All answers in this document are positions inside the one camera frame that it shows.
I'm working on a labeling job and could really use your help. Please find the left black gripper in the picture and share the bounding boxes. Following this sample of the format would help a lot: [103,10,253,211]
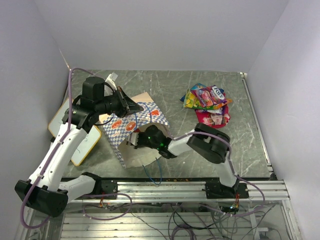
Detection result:
[95,86,144,118]

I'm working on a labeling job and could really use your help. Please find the blue checkered paper bag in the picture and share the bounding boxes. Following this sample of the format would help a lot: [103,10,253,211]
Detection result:
[99,92,170,169]

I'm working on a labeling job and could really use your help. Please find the red chips bag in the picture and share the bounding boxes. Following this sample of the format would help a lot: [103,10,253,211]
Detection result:
[195,105,231,129]

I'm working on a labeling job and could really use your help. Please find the blue snack bag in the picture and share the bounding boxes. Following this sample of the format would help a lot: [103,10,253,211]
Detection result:
[180,83,206,102]

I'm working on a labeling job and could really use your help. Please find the magenta candy packet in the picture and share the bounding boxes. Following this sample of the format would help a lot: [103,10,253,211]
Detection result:
[191,85,227,108]

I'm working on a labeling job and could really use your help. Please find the purple snack packet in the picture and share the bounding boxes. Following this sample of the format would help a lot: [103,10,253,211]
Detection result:
[195,107,224,115]

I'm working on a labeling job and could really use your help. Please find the orange snack packet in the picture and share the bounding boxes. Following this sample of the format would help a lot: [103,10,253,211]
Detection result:
[220,98,233,106]

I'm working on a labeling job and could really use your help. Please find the green yellow candy packet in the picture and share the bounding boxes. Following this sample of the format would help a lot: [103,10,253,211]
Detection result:
[183,89,202,109]

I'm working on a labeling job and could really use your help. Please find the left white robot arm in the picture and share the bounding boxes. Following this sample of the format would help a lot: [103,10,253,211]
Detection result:
[14,76,144,218]

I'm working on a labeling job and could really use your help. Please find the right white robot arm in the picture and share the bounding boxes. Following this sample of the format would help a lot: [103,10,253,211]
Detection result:
[133,123,240,198]

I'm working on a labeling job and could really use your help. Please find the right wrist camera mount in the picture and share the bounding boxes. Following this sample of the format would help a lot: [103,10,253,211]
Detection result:
[126,132,139,149]

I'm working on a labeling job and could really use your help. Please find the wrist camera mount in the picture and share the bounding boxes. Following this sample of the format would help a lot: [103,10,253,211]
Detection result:
[105,72,118,92]
[126,132,139,149]

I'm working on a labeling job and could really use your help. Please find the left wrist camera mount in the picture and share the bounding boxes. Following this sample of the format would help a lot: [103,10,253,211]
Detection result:
[105,72,118,92]

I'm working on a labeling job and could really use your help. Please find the small whiteboard yellow frame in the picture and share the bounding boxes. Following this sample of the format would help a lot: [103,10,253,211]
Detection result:
[48,99,102,166]

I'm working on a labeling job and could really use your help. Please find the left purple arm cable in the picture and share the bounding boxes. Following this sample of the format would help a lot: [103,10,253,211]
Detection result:
[19,67,103,230]

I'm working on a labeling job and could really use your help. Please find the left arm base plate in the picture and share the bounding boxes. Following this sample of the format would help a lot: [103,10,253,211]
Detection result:
[84,180,118,200]

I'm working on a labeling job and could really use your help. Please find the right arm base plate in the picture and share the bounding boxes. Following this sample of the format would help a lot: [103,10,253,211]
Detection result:
[202,179,249,199]

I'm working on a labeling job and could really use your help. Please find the aluminium frame rail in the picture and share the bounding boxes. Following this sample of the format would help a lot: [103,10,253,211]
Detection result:
[71,180,290,204]

